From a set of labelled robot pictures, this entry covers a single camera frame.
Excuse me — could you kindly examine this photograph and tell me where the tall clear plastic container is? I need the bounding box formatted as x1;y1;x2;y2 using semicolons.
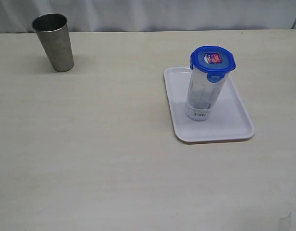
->
185;69;229;121

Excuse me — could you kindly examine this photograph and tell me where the blue plastic container lid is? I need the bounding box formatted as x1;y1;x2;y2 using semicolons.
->
190;46;236;83

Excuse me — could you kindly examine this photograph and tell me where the stainless steel tumbler cup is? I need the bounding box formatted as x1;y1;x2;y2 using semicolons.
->
32;13;74;72

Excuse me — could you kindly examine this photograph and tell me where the white rectangular plastic tray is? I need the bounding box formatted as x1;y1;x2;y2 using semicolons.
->
163;66;255;143

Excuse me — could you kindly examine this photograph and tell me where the white backdrop curtain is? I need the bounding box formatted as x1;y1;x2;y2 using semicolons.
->
0;0;296;33

